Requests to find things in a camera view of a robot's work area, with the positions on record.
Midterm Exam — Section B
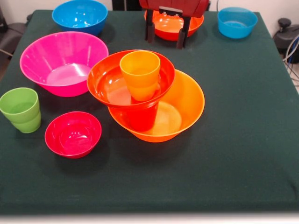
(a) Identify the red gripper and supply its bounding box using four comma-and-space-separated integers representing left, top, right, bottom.
139, 0, 210, 49

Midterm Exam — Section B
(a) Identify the orange plastic cup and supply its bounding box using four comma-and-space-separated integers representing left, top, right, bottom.
119, 50, 161, 102

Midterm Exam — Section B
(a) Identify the red-orange plastic bowl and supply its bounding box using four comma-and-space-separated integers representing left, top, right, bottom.
86, 49, 176, 110
144, 9, 205, 42

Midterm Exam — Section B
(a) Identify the red-orange plastic cup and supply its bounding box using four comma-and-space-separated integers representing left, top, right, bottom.
128, 102, 159, 132

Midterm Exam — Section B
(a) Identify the small translucent blue bowl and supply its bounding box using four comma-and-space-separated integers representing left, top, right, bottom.
217, 7, 258, 39

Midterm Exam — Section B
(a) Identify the large orange bowl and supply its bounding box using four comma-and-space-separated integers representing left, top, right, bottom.
107, 69, 206, 143

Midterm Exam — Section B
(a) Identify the large blue bowl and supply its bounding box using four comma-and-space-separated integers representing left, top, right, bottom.
51, 0, 108, 36

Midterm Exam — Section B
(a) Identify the large pink bowl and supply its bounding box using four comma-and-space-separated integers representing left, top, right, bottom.
19, 31, 109, 98

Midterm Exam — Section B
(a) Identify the dark green tablecloth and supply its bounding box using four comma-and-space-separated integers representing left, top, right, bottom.
0, 9, 299, 214

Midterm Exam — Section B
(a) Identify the small crimson bowl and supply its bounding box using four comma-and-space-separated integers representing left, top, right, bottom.
44, 111, 102, 159

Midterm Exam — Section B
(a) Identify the green plastic cup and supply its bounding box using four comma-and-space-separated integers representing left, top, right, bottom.
0, 87, 42, 134

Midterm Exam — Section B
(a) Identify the tangle of cables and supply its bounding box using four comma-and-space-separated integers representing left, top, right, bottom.
282, 35, 299, 82

